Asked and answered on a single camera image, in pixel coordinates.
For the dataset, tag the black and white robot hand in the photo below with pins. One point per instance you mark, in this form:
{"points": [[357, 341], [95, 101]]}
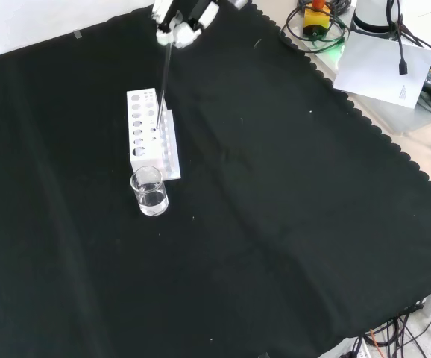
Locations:
{"points": [[185, 22]]}

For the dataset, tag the clear glass rod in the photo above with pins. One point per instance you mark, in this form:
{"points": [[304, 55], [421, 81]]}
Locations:
{"points": [[163, 87]]}

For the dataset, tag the white test tube rack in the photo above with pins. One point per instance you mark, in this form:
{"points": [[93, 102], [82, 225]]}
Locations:
{"points": [[148, 159]]}

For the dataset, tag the clear tape piece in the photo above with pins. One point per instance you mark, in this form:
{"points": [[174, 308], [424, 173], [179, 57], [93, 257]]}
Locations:
{"points": [[264, 355], [77, 34]]}

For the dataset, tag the yellow stop button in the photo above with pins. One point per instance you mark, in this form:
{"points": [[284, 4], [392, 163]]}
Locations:
{"points": [[316, 20]]}

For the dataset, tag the clear glass beaker with water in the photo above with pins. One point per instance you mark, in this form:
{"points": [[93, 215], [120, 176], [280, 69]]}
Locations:
{"points": [[154, 207]]}

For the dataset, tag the white paper sheet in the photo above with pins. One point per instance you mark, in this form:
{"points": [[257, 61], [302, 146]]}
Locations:
{"points": [[372, 67]]}

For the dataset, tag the black bench cloth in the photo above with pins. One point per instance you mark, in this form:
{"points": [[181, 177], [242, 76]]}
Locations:
{"points": [[275, 205]]}

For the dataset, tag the pale grey board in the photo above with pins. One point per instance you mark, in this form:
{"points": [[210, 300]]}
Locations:
{"points": [[405, 115]]}

